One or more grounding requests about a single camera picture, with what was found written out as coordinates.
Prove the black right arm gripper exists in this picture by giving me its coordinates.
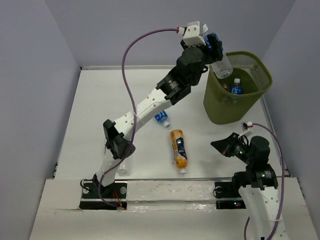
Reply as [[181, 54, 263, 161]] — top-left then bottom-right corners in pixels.
[[209, 131, 254, 164]]

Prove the clear bottle red cap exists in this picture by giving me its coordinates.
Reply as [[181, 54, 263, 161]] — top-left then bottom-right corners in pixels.
[[221, 83, 229, 92]]

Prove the yellow label drink bottle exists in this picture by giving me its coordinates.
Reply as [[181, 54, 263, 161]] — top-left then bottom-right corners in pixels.
[[170, 129, 188, 175]]

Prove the blue label bottle white cap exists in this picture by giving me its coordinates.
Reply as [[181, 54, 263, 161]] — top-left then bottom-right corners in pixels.
[[229, 78, 243, 95]]

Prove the clear crushed bottle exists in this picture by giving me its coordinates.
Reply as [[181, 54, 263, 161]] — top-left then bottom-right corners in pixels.
[[117, 157, 132, 177]]

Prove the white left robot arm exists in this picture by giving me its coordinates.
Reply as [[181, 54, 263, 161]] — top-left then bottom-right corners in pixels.
[[92, 32, 223, 198]]

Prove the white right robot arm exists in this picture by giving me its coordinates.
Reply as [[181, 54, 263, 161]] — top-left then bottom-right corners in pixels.
[[211, 132, 289, 240]]

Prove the green plastic waste bin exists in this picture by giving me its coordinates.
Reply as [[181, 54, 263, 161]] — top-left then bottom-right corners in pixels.
[[203, 51, 273, 125]]

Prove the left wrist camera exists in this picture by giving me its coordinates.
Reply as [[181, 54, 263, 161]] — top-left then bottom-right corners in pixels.
[[182, 21, 208, 47]]

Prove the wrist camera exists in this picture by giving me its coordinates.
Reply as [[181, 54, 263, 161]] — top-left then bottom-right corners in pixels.
[[239, 121, 254, 137], [182, 21, 208, 47]]

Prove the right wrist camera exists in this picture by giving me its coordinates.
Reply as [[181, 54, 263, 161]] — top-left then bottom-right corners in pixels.
[[239, 121, 254, 137]]

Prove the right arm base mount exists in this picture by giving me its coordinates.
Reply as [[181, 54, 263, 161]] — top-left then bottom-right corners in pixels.
[[212, 176, 246, 210]]

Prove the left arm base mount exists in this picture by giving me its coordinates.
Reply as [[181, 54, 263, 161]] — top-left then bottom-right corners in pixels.
[[79, 178, 128, 211]]

